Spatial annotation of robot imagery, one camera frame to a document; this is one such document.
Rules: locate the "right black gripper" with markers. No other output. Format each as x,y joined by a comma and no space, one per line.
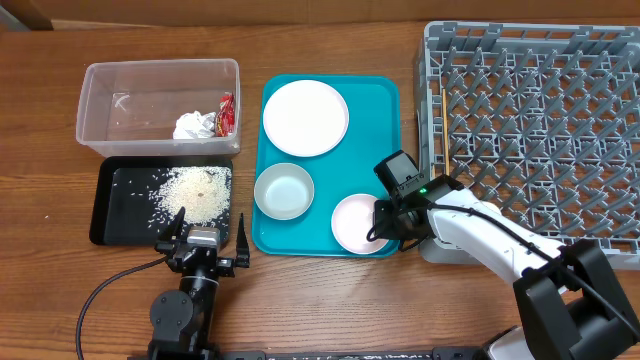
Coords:
386,226

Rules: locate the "white napkin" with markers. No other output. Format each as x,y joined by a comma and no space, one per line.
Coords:
195,126

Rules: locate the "white cup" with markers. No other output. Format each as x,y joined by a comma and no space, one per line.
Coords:
492,207

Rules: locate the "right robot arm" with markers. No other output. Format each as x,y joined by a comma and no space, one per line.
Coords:
570,302

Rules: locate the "red snack wrapper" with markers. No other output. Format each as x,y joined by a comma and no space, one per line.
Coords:
225,118

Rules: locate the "white pink bowl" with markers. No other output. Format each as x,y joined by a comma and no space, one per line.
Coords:
351,220

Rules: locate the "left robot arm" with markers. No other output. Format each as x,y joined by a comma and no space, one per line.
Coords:
181,318

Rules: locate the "teal serving tray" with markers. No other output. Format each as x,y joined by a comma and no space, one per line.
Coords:
374,132

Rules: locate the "clear plastic waste bin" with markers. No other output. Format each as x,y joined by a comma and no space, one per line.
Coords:
131,108

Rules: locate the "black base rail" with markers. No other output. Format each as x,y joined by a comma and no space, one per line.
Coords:
437,353

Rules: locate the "wooden chopstick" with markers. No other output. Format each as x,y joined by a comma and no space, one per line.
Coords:
445,140

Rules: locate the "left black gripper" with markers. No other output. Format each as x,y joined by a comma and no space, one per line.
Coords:
243,251

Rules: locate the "white rice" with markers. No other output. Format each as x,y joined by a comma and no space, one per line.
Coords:
147,199

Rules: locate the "grey bowl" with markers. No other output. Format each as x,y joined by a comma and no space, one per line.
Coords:
284,191

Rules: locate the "large white plate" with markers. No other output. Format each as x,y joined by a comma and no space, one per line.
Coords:
306,118

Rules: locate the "black plastic tray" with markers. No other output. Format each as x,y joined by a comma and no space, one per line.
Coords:
104,231

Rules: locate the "grey dishwasher rack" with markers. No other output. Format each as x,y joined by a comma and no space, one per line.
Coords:
543,122

